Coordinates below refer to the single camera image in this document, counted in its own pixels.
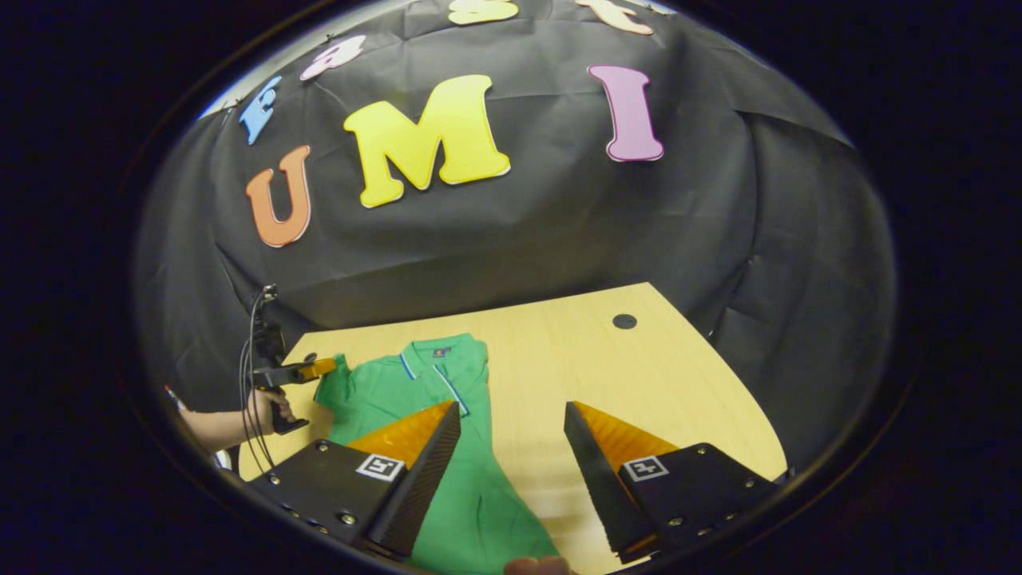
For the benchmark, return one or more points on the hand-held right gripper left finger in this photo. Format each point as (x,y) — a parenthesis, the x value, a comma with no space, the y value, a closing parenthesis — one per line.
(423,479)

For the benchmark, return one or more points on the green T-shirt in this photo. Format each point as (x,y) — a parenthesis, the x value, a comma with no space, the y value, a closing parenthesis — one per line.
(471,511)

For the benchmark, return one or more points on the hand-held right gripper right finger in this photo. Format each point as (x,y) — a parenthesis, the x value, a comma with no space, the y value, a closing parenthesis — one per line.
(599,479)

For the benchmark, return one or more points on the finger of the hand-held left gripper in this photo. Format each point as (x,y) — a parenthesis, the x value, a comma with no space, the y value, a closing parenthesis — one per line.
(275,375)

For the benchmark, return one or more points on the black backdrop cloth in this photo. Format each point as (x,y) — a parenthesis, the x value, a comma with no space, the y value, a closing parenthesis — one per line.
(559,224)

